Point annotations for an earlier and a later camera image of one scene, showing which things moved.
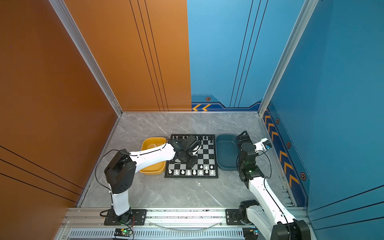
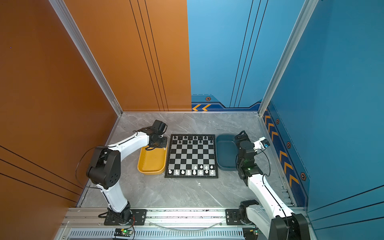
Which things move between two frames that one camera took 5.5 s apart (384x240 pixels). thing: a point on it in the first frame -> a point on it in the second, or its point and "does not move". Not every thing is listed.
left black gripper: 192,164 -> 165,143
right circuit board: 250,233 does not move
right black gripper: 244,138 does not move
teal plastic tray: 227,149 does not move
